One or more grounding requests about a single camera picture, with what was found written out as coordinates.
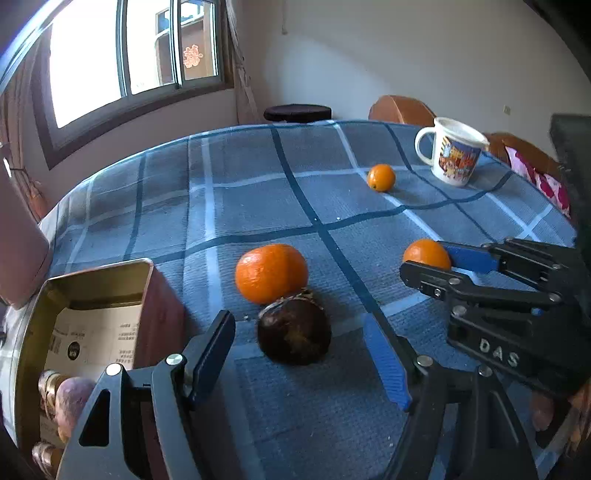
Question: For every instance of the dark brown mangosteen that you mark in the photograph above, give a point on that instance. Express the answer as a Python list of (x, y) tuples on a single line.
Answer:
[(294, 330)]

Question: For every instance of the medium orange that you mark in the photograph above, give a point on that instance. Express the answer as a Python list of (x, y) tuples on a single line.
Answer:
[(428, 252)]

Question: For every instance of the white printed mug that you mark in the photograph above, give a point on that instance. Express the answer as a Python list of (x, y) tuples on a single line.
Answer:
[(456, 150)]

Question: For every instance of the purple passion fruit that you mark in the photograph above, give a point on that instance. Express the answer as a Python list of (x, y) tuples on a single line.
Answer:
[(71, 397)]

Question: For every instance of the tan longan fruit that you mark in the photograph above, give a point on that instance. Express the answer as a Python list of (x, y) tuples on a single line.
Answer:
[(47, 457), (48, 385)]

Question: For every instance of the blue plaid tablecloth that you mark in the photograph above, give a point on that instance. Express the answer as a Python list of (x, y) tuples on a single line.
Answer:
[(297, 230)]

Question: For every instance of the brown leather sofa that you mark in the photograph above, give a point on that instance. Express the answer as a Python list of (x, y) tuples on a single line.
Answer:
[(499, 142)]

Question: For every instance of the small far orange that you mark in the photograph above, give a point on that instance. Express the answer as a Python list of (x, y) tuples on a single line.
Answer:
[(381, 178)]

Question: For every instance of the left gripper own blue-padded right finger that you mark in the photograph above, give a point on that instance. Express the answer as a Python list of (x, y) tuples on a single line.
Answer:
[(460, 424)]

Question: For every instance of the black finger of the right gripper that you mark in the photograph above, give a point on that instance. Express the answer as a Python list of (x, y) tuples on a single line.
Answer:
[(434, 282)]

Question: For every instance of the left gripper own black left finger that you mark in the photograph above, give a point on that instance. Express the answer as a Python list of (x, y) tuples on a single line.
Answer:
[(138, 422)]

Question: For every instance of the pink white cloth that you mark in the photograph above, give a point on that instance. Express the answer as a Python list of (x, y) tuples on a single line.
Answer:
[(551, 188)]

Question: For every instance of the large orange mandarin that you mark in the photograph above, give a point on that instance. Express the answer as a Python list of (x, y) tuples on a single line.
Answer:
[(266, 274)]

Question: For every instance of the red gold tin box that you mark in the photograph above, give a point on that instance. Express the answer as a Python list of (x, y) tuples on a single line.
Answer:
[(83, 321)]

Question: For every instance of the window with dark frame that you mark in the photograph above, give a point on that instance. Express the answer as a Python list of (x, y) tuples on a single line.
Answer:
[(101, 64)]

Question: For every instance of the pink curtain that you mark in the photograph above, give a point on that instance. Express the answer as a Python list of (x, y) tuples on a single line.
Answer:
[(25, 251)]

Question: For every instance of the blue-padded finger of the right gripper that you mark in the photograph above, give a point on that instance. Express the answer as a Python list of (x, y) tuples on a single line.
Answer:
[(471, 258)]

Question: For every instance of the dark round stool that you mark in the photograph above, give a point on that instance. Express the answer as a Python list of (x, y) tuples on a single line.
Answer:
[(297, 113)]

